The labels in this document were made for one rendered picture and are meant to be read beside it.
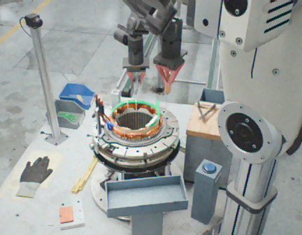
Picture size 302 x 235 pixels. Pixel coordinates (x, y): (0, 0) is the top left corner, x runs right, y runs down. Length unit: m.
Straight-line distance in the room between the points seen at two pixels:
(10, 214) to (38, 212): 0.11
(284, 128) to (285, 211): 1.87
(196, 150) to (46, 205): 0.63
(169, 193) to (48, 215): 0.52
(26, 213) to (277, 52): 1.17
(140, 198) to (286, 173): 1.82
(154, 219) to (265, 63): 0.70
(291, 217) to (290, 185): 0.28
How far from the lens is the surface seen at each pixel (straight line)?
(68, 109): 1.97
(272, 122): 0.76
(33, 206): 1.55
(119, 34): 1.39
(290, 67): 0.66
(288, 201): 2.68
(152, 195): 1.20
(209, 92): 1.63
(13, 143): 3.12
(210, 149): 1.43
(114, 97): 1.37
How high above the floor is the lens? 1.94
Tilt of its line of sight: 38 degrees down
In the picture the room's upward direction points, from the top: straight up
